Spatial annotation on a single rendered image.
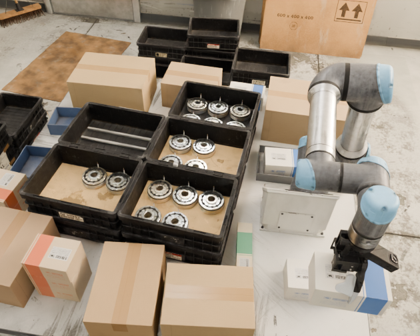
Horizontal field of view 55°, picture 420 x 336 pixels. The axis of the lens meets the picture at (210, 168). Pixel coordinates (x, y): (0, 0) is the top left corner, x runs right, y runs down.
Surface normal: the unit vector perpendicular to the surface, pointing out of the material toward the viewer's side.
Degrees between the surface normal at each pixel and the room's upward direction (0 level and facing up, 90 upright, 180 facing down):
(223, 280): 0
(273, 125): 90
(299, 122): 90
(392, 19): 90
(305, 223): 90
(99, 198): 0
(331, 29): 75
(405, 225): 0
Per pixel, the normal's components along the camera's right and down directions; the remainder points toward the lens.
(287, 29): -0.13, 0.51
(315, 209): -0.11, 0.71
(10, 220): 0.03, -0.69
